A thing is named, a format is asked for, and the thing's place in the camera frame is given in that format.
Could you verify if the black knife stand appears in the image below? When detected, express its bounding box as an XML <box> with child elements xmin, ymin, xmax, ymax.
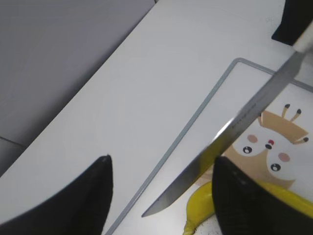
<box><xmin>271</xmin><ymin>0</ymin><xmax>313</xmax><ymax>46</ymax></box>

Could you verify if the yellow plastic banana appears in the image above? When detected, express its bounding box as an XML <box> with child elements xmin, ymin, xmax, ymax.
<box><xmin>183</xmin><ymin>180</ymin><xmax>313</xmax><ymax>235</ymax></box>

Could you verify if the white grey-rimmed cutting board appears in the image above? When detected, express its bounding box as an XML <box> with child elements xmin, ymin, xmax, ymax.
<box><xmin>104</xmin><ymin>57</ymin><xmax>313</xmax><ymax>235</ymax></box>

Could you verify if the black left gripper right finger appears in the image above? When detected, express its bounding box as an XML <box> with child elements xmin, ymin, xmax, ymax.
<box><xmin>212</xmin><ymin>157</ymin><xmax>313</xmax><ymax>235</ymax></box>

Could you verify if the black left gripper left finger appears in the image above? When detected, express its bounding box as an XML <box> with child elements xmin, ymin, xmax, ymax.
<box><xmin>0</xmin><ymin>155</ymin><xmax>113</xmax><ymax>235</ymax></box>

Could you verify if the white-handled kitchen knife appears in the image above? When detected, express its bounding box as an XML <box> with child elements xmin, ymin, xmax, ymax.
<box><xmin>142</xmin><ymin>24</ymin><xmax>313</xmax><ymax>217</ymax></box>

